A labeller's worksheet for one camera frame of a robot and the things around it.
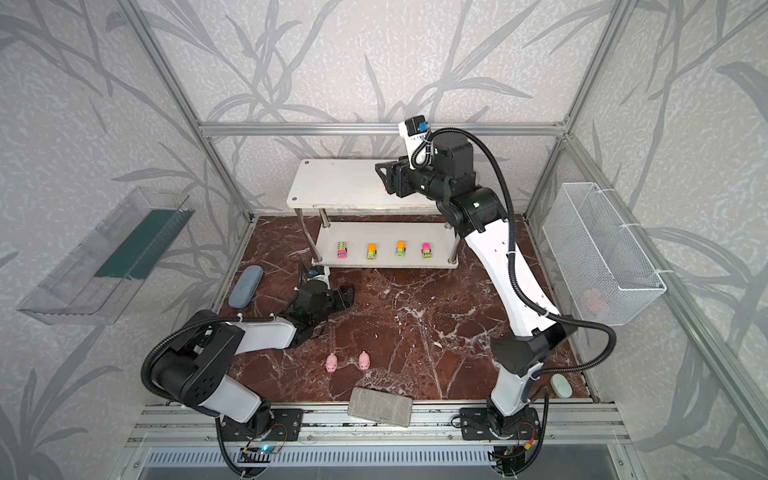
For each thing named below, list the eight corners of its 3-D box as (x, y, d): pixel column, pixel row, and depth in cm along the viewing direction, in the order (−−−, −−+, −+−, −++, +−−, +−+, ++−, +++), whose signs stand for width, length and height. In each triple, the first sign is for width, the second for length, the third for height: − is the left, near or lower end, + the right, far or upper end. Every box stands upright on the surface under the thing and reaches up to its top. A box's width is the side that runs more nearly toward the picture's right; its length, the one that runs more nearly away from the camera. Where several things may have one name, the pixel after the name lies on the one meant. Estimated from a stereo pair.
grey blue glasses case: (229, 307, 97) (225, 302, 95) (251, 269, 107) (247, 264, 104) (245, 309, 97) (241, 304, 94) (265, 271, 106) (262, 266, 104)
